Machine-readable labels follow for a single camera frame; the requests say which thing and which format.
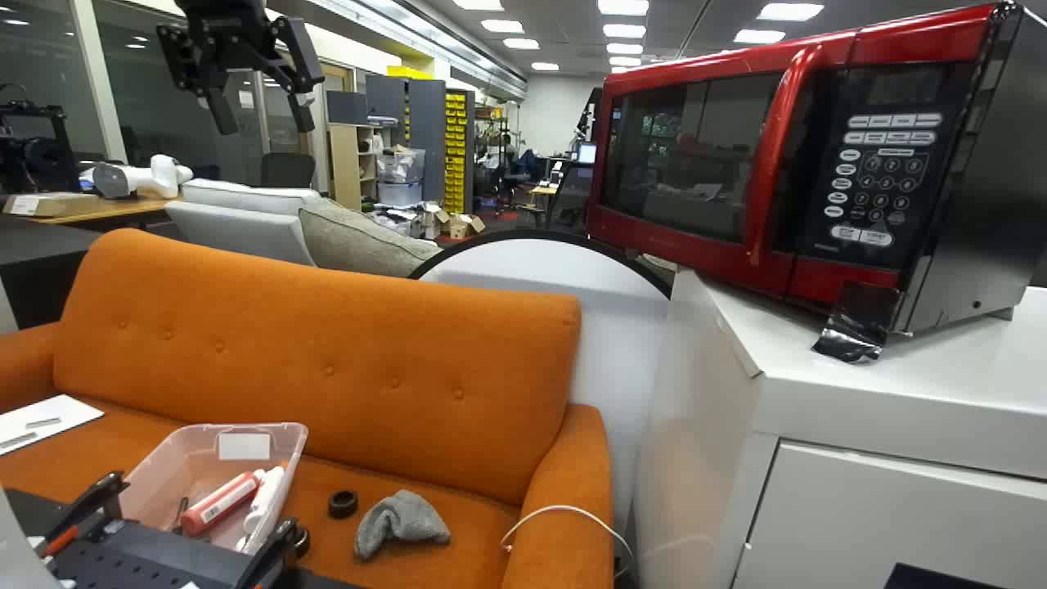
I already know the round white table top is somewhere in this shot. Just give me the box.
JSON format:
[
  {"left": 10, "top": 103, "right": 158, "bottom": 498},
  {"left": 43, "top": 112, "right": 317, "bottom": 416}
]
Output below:
[{"left": 413, "top": 232, "right": 670, "bottom": 527}]

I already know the white tube bottle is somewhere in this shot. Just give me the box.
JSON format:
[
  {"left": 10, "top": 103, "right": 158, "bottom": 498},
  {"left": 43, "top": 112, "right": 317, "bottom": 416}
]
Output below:
[{"left": 234, "top": 466, "right": 285, "bottom": 553}]

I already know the white cabinet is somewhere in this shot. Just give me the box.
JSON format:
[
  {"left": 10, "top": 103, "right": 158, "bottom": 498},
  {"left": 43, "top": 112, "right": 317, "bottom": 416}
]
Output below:
[{"left": 635, "top": 271, "right": 1047, "bottom": 589}]

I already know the white cable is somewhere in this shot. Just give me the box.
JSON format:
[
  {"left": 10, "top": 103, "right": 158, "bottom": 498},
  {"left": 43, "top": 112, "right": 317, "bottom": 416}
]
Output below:
[{"left": 498, "top": 500, "right": 637, "bottom": 576}]

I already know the red and white bottle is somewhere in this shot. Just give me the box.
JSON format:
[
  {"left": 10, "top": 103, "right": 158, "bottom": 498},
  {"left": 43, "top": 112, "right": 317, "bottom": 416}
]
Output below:
[{"left": 178, "top": 470, "right": 260, "bottom": 538}]

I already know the red microwave oven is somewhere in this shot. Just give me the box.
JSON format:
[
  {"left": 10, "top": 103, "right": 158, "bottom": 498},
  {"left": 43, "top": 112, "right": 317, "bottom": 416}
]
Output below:
[{"left": 584, "top": 0, "right": 1047, "bottom": 342}]

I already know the grey cushion sofa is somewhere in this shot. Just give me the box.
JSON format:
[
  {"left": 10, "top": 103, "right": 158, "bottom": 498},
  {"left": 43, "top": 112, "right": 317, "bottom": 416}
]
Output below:
[{"left": 298, "top": 201, "right": 438, "bottom": 280}]

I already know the grey towel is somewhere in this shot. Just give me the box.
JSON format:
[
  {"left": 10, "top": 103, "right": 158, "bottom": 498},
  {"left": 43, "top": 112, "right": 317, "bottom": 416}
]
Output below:
[{"left": 354, "top": 490, "right": 451, "bottom": 561}]

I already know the clear plastic storage box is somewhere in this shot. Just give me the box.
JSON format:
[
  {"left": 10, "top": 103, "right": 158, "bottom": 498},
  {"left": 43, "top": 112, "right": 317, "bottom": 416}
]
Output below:
[{"left": 119, "top": 421, "right": 306, "bottom": 550}]

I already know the black device foreground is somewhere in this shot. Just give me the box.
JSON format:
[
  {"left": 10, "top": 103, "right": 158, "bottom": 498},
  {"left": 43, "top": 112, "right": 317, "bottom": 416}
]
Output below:
[{"left": 6, "top": 470, "right": 357, "bottom": 589}]

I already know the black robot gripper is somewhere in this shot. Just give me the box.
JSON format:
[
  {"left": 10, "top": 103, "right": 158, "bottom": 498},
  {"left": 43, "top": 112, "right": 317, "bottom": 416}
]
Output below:
[{"left": 158, "top": 0, "right": 320, "bottom": 136}]

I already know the black round cap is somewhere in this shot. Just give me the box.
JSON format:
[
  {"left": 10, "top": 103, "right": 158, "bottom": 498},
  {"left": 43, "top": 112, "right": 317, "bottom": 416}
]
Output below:
[{"left": 326, "top": 490, "right": 358, "bottom": 520}]

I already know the orange fabric sofa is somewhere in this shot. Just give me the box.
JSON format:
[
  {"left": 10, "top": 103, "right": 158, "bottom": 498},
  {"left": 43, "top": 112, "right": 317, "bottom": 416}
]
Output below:
[{"left": 0, "top": 228, "right": 613, "bottom": 589}]

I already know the white paper sheet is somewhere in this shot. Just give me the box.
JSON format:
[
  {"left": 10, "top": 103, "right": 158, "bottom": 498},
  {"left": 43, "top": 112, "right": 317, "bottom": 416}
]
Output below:
[{"left": 0, "top": 393, "right": 100, "bottom": 456}]

